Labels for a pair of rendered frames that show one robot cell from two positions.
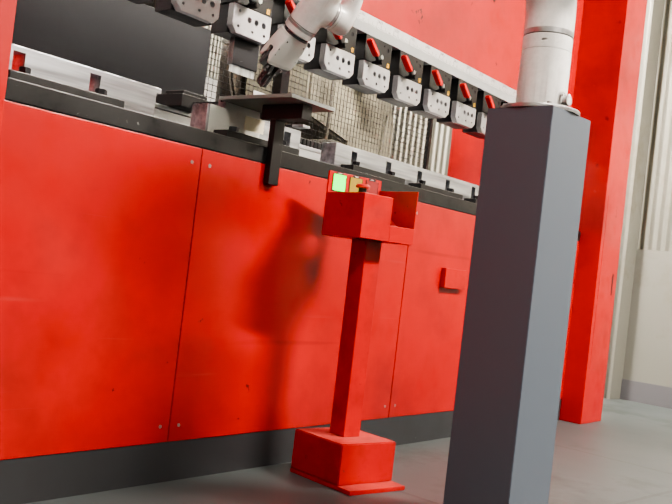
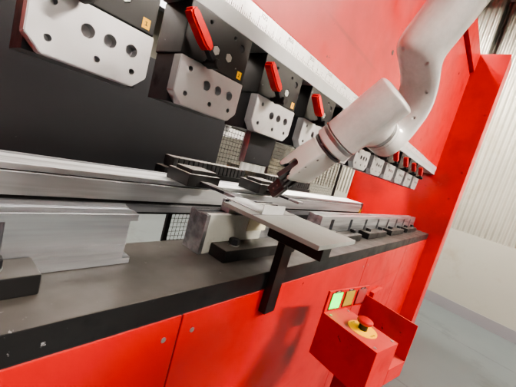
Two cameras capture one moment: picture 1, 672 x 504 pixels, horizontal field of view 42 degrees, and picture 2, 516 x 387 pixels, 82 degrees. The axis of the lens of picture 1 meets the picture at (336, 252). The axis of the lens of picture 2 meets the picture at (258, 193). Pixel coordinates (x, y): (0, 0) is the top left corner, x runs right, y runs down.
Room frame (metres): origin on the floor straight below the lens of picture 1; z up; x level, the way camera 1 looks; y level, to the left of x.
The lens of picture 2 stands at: (1.71, 0.29, 1.13)
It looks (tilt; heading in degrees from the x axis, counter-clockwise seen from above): 8 degrees down; 0
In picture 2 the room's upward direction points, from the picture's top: 16 degrees clockwise
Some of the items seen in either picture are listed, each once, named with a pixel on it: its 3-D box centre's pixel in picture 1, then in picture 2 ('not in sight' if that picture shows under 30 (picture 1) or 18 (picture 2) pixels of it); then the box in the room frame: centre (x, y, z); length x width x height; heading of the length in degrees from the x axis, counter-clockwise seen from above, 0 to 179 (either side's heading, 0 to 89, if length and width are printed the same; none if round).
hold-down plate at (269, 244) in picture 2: (257, 145); (257, 247); (2.47, 0.25, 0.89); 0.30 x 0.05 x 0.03; 142
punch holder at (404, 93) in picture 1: (400, 79); (371, 155); (3.08, -0.15, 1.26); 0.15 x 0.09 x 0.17; 142
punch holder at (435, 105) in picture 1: (430, 92); (383, 161); (3.24, -0.28, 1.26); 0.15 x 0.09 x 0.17; 142
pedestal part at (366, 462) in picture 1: (349, 458); not in sight; (2.42, -0.10, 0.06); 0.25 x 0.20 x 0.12; 41
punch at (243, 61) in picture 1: (242, 58); (256, 153); (2.47, 0.32, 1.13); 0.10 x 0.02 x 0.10; 142
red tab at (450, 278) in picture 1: (453, 278); (375, 296); (3.18, -0.43, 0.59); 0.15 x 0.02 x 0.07; 142
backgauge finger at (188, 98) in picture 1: (202, 101); (209, 182); (2.57, 0.44, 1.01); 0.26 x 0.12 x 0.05; 52
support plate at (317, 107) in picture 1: (276, 104); (288, 222); (2.38, 0.21, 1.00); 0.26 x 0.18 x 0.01; 52
